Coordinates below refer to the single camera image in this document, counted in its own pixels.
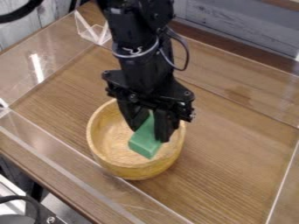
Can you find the brown wooden bowl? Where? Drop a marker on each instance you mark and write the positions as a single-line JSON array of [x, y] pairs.
[[108, 136]]

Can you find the green rectangular block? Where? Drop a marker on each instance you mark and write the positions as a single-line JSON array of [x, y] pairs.
[[141, 142]]

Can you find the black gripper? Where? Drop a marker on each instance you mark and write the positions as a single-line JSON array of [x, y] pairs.
[[143, 86]]

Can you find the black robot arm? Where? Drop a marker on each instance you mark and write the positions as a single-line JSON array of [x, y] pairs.
[[137, 23]]

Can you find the clear acrylic corner bracket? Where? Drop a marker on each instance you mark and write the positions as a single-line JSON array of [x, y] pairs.
[[93, 33]]

